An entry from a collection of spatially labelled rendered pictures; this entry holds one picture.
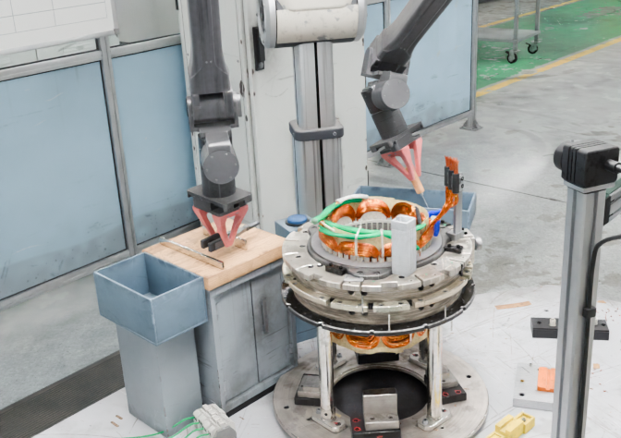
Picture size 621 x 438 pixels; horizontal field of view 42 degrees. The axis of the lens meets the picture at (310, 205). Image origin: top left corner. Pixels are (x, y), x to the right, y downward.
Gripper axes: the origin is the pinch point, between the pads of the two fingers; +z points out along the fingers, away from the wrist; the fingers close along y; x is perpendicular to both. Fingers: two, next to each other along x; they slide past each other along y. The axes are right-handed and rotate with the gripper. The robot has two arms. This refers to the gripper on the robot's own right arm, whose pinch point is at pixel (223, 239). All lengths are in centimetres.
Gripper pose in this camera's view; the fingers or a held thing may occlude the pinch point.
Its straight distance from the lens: 144.6
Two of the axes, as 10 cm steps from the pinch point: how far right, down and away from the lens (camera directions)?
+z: 0.3, 9.2, 4.0
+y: 7.3, 2.6, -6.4
